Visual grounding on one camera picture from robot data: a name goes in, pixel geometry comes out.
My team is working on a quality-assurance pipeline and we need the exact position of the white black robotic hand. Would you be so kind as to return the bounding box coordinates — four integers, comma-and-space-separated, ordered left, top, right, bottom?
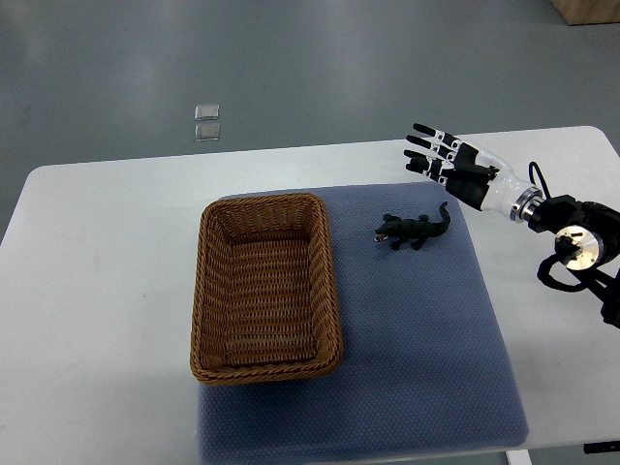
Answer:
404, 123, 543, 223

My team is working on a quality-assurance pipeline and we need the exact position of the dark toy crocodile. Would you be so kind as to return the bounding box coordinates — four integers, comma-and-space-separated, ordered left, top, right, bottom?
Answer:
374, 201, 450, 251

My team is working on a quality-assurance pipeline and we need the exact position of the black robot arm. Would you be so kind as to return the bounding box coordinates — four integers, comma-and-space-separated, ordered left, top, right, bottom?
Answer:
523, 195, 619, 327

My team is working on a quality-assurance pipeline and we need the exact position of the brown wicker basket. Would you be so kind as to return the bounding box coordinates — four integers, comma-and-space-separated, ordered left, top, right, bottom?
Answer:
190, 193, 344, 387

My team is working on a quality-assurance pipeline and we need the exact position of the wooden box corner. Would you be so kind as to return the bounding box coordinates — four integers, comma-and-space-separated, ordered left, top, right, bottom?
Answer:
551, 0, 619, 26

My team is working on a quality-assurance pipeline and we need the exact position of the blue grey mat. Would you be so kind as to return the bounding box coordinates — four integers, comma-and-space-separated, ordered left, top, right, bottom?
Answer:
197, 182, 529, 464

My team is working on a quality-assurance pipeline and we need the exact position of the lower clear floor plate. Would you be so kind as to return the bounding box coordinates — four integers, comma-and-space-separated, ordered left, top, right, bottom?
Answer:
194, 122, 221, 141

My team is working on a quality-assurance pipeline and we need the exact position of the clear floor plate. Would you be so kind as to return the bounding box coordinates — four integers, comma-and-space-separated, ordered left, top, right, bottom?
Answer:
194, 122, 221, 141
194, 104, 220, 121

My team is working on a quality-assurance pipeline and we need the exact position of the white table leg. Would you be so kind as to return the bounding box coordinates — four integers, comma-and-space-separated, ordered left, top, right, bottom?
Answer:
506, 449, 533, 465

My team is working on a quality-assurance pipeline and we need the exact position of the upper clear floor plate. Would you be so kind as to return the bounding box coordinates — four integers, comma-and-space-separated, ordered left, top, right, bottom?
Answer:
194, 104, 220, 121

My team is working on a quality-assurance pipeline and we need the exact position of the black cable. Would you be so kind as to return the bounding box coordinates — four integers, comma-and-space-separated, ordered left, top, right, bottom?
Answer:
527, 161, 554, 200

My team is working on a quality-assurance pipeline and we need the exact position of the black table bracket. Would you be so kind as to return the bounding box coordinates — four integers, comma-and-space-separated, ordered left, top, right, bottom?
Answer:
583, 441, 620, 454

